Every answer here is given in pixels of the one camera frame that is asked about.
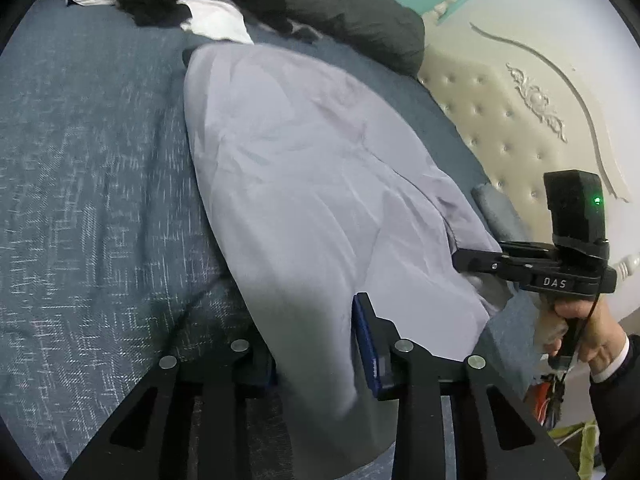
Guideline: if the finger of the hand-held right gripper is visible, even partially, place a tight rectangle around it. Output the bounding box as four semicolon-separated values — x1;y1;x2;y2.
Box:
451;240;552;277

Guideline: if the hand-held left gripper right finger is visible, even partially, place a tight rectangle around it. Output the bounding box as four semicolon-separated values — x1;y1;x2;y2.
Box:
352;292;581;480

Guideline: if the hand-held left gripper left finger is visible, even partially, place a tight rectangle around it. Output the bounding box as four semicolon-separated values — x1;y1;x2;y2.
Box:
62;339;278;480

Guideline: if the grey jacket with black trim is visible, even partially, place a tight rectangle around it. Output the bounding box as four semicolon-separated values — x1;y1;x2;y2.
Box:
182;42;514;472

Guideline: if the person's right forearm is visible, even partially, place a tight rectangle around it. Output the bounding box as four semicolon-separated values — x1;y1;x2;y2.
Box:
586;332;640;480

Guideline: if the person's right hand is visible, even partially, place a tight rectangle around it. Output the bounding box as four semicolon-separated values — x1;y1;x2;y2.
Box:
541;295;631;377

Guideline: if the grey-blue cloth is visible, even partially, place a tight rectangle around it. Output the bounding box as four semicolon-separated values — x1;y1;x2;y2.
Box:
471;181;532;247

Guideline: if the cream tufted headboard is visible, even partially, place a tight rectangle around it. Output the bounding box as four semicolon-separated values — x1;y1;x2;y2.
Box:
416;0;640;322

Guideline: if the orange and black tool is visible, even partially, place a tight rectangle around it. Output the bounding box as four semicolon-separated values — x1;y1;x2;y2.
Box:
531;374;567;427

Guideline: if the yellow-green bag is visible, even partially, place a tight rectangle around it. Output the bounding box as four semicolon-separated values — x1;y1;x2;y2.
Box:
549;421;599;480

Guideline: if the blue woven bedspread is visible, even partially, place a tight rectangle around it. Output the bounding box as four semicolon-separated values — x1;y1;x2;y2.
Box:
0;0;547;480

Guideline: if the dark grey pillow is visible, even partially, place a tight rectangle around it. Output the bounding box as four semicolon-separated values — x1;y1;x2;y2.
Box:
259;0;427;79

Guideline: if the white garment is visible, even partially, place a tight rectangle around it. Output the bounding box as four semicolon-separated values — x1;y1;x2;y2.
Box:
179;0;257;47

